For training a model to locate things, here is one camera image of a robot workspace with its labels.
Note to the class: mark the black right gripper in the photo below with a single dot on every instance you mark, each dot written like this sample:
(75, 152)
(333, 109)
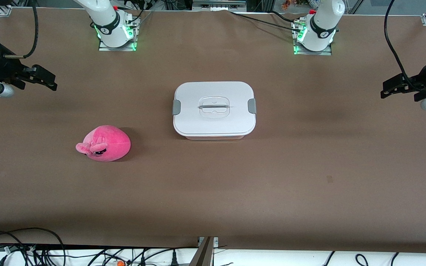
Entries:
(5, 69)

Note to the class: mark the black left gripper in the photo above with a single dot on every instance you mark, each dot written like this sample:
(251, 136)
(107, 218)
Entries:
(418, 83)

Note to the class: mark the pink plush toy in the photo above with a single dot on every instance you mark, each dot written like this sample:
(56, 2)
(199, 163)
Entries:
(111, 142)

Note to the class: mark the white box lid grey latches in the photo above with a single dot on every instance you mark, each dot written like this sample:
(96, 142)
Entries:
(213, 123)

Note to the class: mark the pink translucent plastic box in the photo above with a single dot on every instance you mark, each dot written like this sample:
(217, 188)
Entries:
(215, 137)

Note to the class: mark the small orange background figure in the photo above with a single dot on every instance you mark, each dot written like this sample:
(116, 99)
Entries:
(285, 4)

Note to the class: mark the grey background device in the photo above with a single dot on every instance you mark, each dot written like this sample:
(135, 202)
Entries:
(218, 4)

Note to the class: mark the brown table cover sheet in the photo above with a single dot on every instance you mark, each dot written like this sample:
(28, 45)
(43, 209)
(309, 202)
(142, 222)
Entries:
(213, 192)

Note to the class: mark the black power plug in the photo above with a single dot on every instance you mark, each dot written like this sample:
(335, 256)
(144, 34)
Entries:
(174, 258)

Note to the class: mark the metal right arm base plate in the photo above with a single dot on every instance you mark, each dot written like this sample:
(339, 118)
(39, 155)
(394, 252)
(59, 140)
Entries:
(106, 48)

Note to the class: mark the small aluminium corner bracket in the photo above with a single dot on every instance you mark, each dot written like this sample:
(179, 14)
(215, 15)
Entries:
(4, 11)

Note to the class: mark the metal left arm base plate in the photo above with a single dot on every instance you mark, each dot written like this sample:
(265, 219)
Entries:
(323, 53)

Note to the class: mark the aluminium profile post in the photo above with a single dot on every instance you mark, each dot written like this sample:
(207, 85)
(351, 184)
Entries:
(203, 255)

